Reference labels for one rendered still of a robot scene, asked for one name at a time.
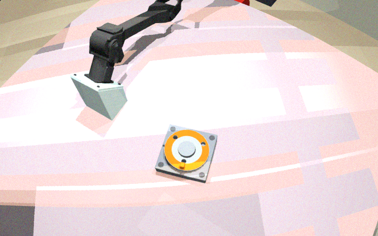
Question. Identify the orange round plate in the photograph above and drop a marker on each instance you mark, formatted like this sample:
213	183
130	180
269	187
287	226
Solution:
192	163

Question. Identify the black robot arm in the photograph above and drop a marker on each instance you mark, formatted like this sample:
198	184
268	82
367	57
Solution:
106	41

